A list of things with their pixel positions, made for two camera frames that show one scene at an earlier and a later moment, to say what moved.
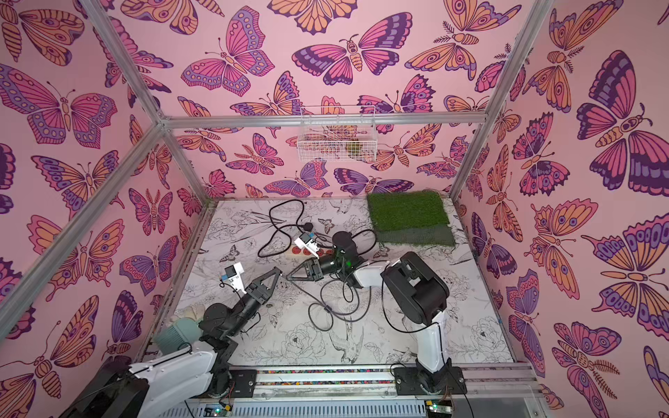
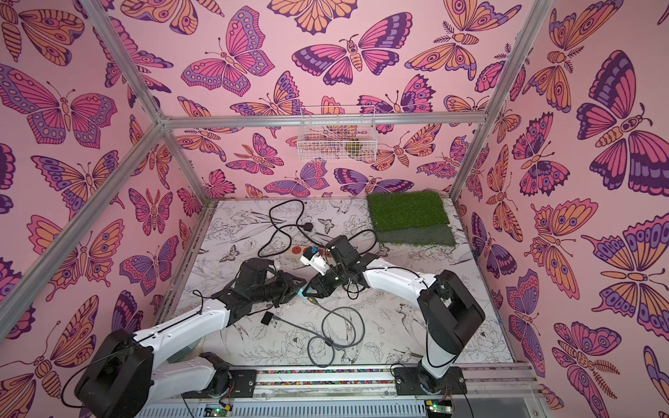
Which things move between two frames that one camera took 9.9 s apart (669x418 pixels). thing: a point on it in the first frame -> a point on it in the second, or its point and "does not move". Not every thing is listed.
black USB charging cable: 328,308 -> 348,345
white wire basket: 340,134 does not move
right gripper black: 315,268 -> 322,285
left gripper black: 256,295 -> 287,286
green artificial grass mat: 415,217 does not move
